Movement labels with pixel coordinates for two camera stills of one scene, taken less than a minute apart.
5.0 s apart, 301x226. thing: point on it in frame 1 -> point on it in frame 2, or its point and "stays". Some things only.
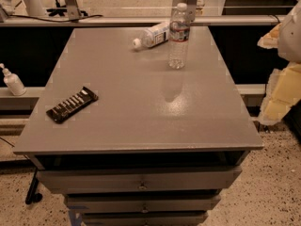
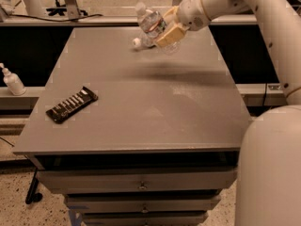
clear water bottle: [179, 37] -> [152, 24]
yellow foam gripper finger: [270, 40] -> [176, 33]
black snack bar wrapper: [73, 104] stays
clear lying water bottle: [153, 36] stays
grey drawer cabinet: [158, 144] stays
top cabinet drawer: [139, 178] stays
